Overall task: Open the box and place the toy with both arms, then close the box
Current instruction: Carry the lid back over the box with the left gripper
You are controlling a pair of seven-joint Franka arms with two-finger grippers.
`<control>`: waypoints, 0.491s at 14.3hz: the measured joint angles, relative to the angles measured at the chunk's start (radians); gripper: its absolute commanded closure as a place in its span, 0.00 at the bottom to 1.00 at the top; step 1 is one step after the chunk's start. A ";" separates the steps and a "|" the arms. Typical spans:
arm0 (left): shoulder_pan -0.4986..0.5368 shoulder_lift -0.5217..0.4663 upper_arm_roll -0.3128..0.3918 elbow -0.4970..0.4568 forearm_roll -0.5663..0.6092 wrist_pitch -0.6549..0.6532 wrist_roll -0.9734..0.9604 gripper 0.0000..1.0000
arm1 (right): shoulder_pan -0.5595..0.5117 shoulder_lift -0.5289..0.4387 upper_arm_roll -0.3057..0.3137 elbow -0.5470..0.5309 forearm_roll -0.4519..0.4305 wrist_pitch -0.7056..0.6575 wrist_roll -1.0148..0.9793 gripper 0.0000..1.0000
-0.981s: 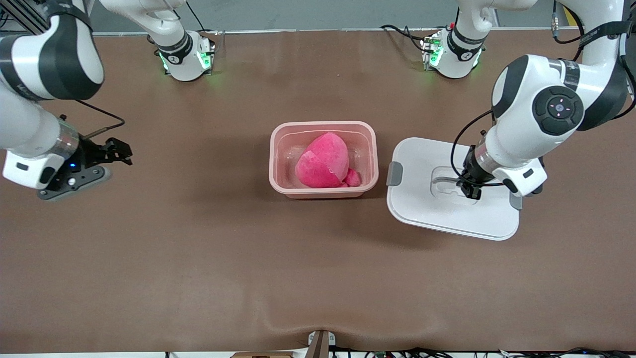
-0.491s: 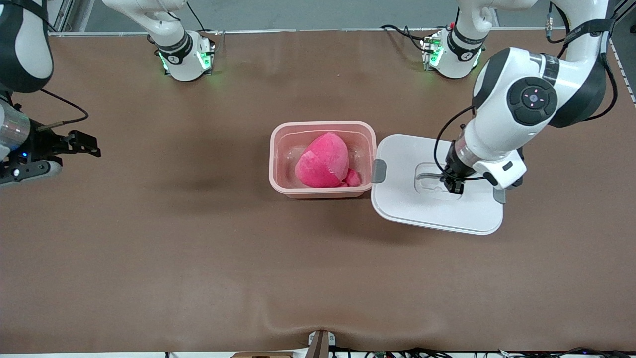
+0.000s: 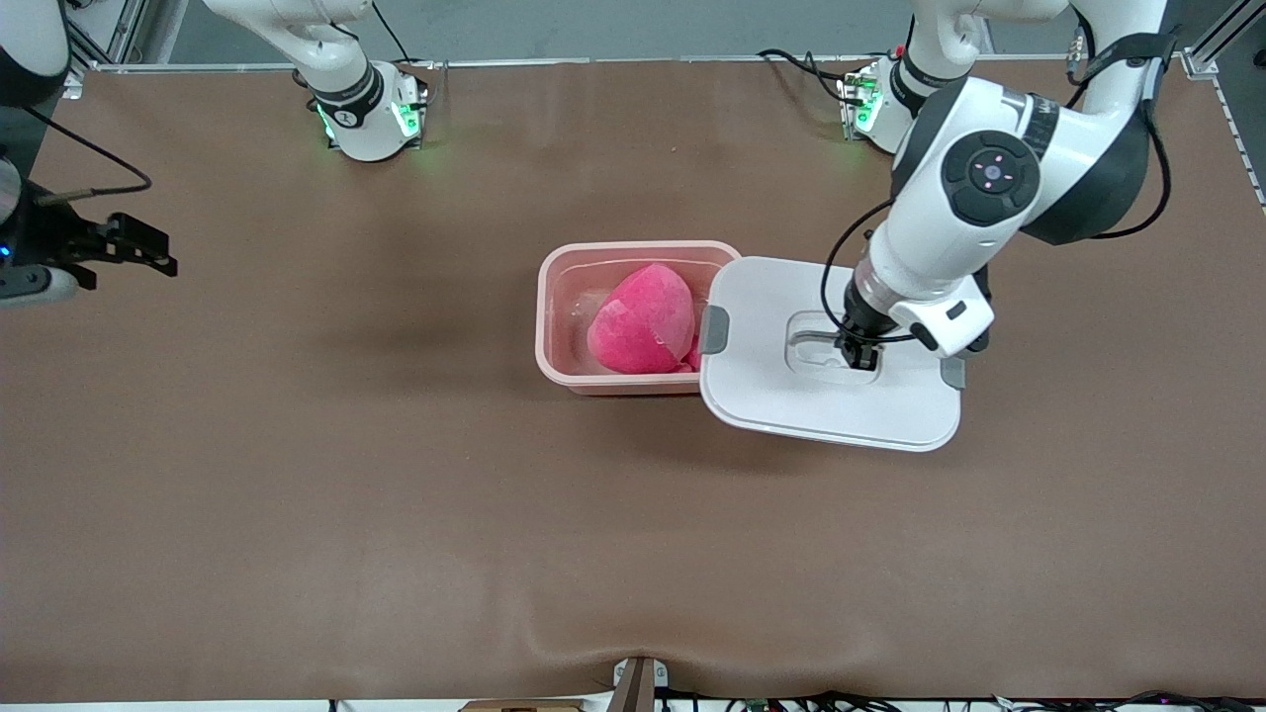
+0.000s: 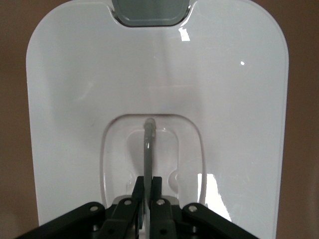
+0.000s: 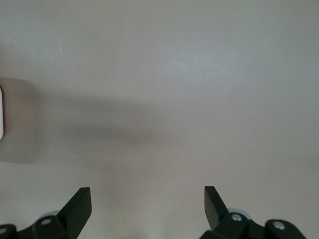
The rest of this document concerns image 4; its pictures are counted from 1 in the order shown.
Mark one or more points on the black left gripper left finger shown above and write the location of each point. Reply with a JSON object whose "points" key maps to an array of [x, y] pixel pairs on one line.
{"points": [[124, 219]]}

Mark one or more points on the white box lid grey latches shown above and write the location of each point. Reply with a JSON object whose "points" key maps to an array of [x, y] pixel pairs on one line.
{"points": [[99, 74]]}

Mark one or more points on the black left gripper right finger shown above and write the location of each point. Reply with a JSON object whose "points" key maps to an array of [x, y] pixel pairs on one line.
{"points": [[164, 219]]}

